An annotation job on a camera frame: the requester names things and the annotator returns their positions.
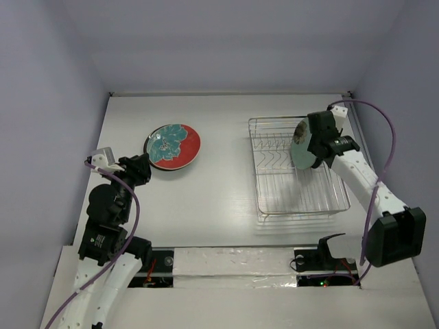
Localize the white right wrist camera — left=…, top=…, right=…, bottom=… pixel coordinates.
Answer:
left=329, top=105, right=348, bottom=132

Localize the aluminium side rail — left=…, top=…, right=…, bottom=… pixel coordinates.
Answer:
left=342, top=94, right=375, bottom=170

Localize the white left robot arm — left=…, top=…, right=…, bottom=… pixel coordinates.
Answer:
left=46, top=147, right=152, bottom=328

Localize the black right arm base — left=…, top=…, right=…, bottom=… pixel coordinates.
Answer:
left=289, top=233, right=359, bottom=288

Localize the red teal floral plate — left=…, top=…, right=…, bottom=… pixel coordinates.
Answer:
left=143, top=123, right=201, bottom=171

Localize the wire metal dish rack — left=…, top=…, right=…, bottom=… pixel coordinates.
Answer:
left=248, top=116, right=351, bottom=222

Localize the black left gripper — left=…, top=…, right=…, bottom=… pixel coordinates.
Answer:
left=104, top=151, right=151, bottom=221

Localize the foil covered front panel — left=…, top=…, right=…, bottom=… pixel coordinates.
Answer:
left=172, top=247, right=297, bottom=289

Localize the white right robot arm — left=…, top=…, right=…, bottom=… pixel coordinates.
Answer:
left=307, top=109, right=426, bottom=267

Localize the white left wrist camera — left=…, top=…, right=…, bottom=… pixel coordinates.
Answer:
left=84, top=147, right=123, bottom=173

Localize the light blue flower plate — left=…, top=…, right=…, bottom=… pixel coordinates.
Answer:
left=290, top=117, right=316, bottom=170

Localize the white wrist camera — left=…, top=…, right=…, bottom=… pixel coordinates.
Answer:
left=329, top=105, right=348, bottom=132
left=84, top=147, right=123, bottom=173

